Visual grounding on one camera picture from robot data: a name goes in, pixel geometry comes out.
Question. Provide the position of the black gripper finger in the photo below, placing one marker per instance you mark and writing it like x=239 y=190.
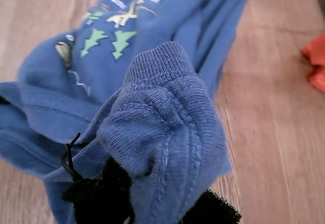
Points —
x=101 y=198
x=213 y=208

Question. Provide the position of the blue printed T-shirt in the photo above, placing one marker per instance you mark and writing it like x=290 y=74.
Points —
x=142 y=81

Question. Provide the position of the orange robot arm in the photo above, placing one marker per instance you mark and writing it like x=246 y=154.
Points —
x=316 y=61

